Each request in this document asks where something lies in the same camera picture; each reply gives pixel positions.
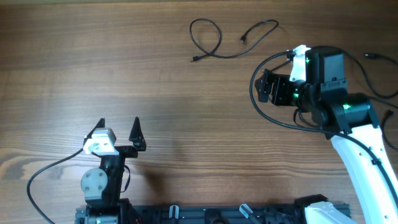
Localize black cable with loop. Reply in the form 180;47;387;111
188;17;280;62

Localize black camera cable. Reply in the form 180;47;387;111
25;147;86;224
248;50;398;206

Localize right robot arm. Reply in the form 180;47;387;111
249;45;397;223

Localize black right camera cable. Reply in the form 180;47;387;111
248;50;398;206

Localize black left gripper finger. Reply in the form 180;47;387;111
129;117;147;151
84;118;105;143

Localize black left camera cable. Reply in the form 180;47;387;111
25;147;86;224

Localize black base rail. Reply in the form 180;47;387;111
74;195;352;224

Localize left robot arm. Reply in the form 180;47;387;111
75;117;147;224

